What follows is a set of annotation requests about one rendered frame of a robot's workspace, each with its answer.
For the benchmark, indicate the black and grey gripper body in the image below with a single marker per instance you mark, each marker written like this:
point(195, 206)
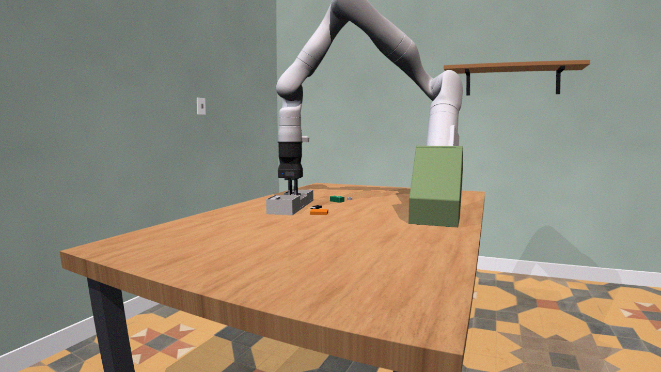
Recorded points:
point(290, 151)

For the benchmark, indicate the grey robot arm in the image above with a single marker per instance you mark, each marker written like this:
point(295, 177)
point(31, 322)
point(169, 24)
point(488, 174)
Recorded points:
point(396, 46)

